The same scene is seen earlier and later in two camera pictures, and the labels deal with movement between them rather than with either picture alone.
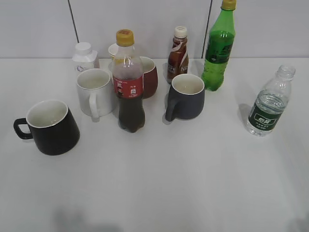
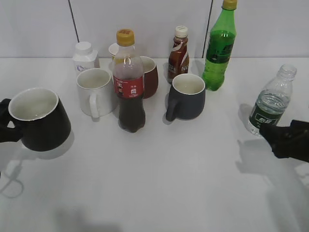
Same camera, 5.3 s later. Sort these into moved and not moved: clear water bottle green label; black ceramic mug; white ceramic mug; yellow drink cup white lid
Moved: black ceramic mug
Not moved: white ceramic mug; clear water bottle green label; yellow drink cup white lid
